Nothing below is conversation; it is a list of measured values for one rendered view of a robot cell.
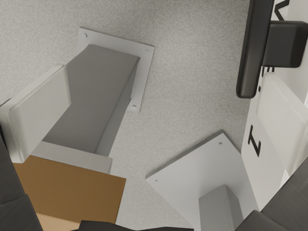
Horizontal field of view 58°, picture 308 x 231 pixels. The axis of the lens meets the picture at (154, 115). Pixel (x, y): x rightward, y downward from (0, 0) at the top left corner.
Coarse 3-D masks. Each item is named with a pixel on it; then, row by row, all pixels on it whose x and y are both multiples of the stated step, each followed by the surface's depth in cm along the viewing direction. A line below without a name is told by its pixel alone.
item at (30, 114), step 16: (48, 80) 16; (64, 80) 18; (16, 96) 14; (32, 96) 14; (48, 96) 16; (64, 96) 18; (0, 112) 12; (16, 112) 13; (32, 112) 14; (48, 112) 16; (16, 128) 13; (32, 128) 14; (48, 128) 16; (16, 144) 13; (32, 144) 15; (16, 160) 14
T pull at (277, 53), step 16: (256, 0) 16; (272, 0) 16; (256, 16) 16; (256, 32) 17; (272, 32) 17; (288, 32) 17; (304, 32) 16; (256, 48) 17; (272, 48) 17; (288, 48) 17; (304, 48) 17; (240, 64) 18; (256, 64) 18; (272, 64) 18; (288, 64) 17; (240, 80) 18; (256, 80) 18; (240, 96) 19
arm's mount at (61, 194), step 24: (24, 168) 39; (48, 168) 40; (72, 168) 42; (48, 192) 37; (72, 192) 38; (96, 192) 39; (120, 192) 40; (48, 216) 34; (72, 216) 34; (96, 216) 35
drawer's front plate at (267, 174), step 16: (304, 0) 18; (272, 16) 23; (288, 16) 20; (304, 16) 17; (304, 64) 17; (288, 80) 19; (304, 80) 17; (256, 96) 27; (304, 96) 17; (256, 128) 26; (256, 144) 26; (272, 144) 22; (256, 160) 26; (272, 160) 22; (256, 176) 26; (272, 176) 22; (288, 176) 19; (256, 192) 25; (272, 192) 21
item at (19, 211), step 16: (0, 144) 11; (0, 160) 10; (0, 176) 9; (16, 176) 9; (0, 192) 8; (16, 192) 8; (0, 208) 7; (16, 208) 7; (32, 208) 7; (0, 224) 7; (16, 224) 7; (32, 224) 7
